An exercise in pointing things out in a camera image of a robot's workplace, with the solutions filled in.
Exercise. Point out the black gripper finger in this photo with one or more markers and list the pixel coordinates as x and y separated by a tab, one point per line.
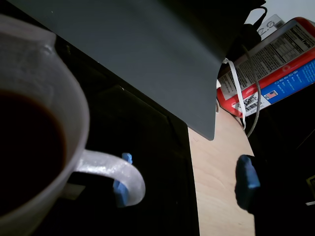
247	177
120	194

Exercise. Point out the translucent pink plastic kettle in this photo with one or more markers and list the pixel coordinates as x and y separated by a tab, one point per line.
37	68

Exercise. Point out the brown tea liquid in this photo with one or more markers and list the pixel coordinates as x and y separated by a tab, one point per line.
24	147

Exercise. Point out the black silicone work mat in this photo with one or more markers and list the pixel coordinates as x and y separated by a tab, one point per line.
147	147

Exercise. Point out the red supplement container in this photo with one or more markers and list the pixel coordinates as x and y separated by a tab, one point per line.
283	73

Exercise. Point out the light gray silicone sheet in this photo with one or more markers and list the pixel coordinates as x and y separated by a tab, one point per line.
147	61

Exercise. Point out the white printed card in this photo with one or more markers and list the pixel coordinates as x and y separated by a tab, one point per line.
270	24

